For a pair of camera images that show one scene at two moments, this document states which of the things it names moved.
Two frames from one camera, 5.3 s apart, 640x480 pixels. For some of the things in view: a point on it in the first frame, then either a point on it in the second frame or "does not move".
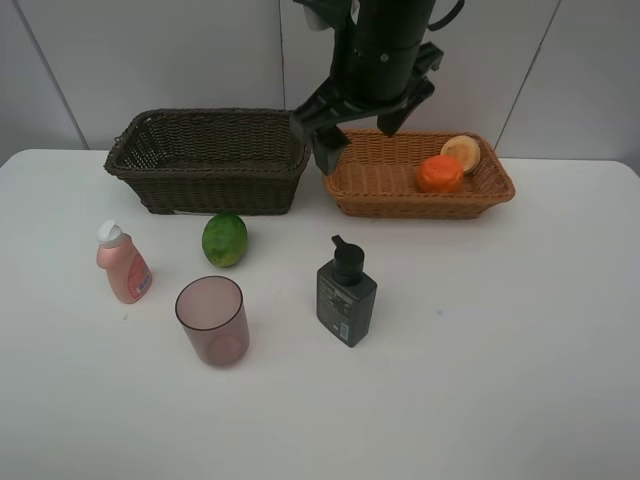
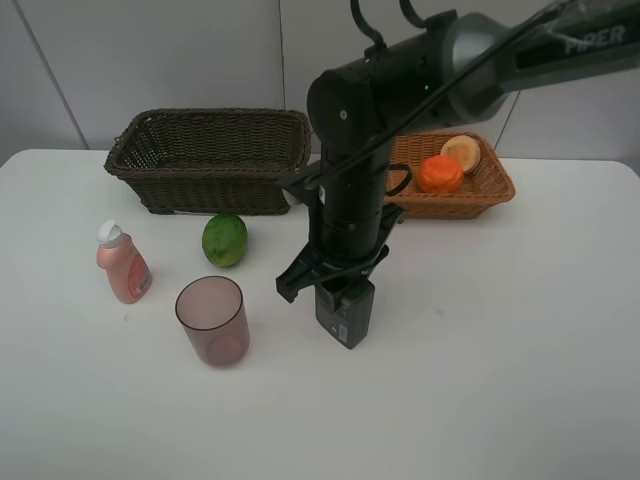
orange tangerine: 440,174 does not move
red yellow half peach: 465,149 does not move
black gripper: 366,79 to 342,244
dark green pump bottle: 346,297 does not move
